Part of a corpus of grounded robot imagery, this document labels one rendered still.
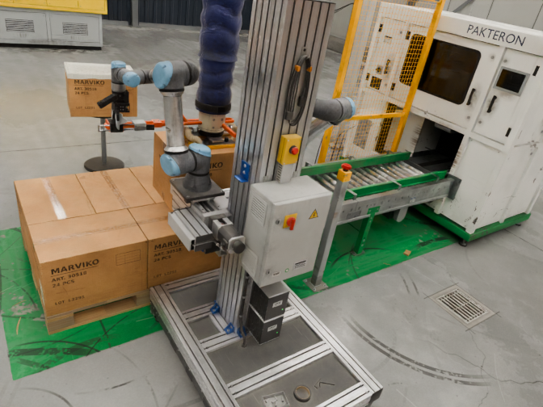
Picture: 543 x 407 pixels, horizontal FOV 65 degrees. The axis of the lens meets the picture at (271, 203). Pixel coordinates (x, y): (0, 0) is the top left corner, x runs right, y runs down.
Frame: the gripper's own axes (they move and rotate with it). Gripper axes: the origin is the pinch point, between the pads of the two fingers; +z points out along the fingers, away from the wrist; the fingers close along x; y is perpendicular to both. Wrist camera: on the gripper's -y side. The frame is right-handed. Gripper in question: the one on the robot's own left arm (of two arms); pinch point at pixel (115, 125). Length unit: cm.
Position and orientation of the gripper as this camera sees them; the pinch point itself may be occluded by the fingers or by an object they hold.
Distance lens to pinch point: 260.1
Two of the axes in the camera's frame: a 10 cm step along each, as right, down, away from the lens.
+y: 8.4, -1.4, 5.3
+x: -5.2, -5.0, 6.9
